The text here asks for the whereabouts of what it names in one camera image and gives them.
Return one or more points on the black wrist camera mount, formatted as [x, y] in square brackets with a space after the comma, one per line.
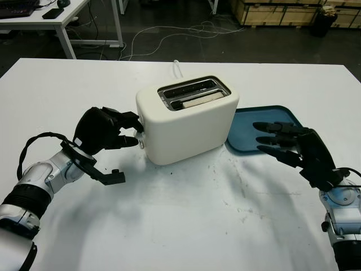
[112, 178]
[324, 182]

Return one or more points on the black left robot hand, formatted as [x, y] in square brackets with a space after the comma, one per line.
[93, 130]

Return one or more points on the black trash bin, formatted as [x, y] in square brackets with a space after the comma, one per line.
[321, 25]

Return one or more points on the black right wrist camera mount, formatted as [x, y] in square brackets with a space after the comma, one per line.
[324, 182]

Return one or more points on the cream white two-slot toaster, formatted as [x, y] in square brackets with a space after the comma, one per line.
[186, 132]

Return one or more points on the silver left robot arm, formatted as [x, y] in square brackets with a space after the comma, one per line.
[42, 175]

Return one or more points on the white office desk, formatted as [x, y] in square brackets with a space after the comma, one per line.
[70, 12]

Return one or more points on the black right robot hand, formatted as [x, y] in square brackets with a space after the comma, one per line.
[313, 149]

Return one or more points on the blue plastic tray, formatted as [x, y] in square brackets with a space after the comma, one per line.
[242, 127]

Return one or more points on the white toaster lever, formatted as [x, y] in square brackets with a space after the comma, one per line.
[139, 136]

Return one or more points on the black keyboard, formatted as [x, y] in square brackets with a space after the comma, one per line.
[17, 9]

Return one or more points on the black computer mouse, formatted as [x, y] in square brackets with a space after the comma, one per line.
[62, 2]

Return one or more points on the wooden crate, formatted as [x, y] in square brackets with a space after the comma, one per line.
[270, 12]

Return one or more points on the pale slice of bread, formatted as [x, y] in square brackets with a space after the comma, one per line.
[203, 100]

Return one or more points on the black smartphone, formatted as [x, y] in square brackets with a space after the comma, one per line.
[53, 13]

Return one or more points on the white table leg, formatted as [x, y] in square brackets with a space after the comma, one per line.
[213, 6]

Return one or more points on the small toaster dial knob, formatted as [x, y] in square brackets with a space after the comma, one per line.
[141, 144]

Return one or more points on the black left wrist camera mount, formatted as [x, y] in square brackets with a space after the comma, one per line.
[112, 178]

